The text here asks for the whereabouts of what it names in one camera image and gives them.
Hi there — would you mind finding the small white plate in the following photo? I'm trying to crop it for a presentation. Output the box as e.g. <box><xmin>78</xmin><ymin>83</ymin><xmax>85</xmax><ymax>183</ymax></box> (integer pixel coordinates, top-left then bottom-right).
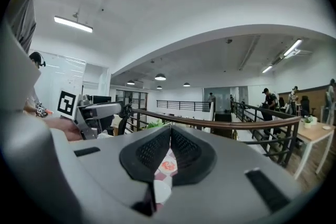
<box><xmin>159</xmin><ymin>159</ymin><xmax>179</xmax><ymax>174</ymax></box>

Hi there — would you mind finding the black board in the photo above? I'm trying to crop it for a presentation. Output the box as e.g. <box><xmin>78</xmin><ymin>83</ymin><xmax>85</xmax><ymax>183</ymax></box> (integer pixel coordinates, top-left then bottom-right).
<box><xmin>91</xmin><ymin>95</ymin><xmax>112</xmax><ymax>105</ymax></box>

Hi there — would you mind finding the pink white checkered tablecloth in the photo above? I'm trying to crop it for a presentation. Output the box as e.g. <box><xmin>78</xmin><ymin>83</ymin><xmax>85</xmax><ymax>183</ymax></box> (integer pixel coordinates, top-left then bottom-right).
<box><xmin>153</xmin><ymin>148</ymin><xmax>180</xmax><ymax>185</ymax></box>

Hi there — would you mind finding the person's grey shirt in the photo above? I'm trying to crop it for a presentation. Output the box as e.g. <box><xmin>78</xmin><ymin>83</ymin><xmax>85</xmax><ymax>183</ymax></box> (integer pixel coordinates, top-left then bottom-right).
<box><xmin>7</xmin><ymin>0</ymin><xmax>37</xmax><ymax>55</ymax></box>

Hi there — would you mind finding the small potted plant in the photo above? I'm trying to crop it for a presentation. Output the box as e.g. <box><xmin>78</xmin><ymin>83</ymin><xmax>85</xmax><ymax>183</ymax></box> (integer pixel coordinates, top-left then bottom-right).
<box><xmin>301</xmin><ymin>115</ymin><xmax>318</xmax><ymax>130</ymax></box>

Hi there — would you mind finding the green potted plant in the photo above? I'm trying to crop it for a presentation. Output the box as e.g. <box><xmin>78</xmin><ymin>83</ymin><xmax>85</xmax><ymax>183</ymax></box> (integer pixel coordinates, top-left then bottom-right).
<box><xmin>145</xmin><ymin>118</ymin><xmax>172</xmax><ymax>130</ymax></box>

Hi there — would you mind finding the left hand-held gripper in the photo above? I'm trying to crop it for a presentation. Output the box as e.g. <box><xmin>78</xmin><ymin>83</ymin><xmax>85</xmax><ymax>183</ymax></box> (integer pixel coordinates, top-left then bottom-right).
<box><xmin>57</xmin><ymin>90</ymin><xmax>125</xmax><ymax>141</ymax></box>

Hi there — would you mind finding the black railing with wooden handrail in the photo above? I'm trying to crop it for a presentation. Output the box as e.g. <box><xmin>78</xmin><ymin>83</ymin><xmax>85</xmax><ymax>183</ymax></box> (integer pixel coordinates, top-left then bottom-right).
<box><xmin>115</xmin><ymin>106</ymin><xmax>302</xmax><ymax>169</ymax></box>

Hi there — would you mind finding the light wooden side table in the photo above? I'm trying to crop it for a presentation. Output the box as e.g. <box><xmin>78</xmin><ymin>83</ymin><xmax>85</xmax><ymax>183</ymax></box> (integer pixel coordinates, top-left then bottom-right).
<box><xmin>278</xmin><ymin>122</ymin><xmax>336</xmax><ymax>180</ymax></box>

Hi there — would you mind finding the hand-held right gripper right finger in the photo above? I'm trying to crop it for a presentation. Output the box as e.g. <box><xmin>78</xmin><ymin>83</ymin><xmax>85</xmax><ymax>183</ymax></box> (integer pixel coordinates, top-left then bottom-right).
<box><xmin>156</xmin><ymin>125</ymin><xmax>303</xmax><ymax>221</ymax></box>

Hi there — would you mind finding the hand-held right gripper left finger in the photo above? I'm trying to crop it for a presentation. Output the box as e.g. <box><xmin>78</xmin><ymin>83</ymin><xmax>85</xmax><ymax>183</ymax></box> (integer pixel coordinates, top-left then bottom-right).
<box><xmin>49</xmin><ymin>125</ymin><xmax>173</xmax><ymax>219</ymax></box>

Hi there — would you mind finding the person's left forearm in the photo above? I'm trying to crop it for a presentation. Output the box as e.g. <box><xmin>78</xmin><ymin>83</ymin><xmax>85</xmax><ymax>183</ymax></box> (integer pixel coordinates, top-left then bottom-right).
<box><xmin>47</xmin><ymin>116</ymin><xmax>85</xmax><ymax>143</ymax></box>

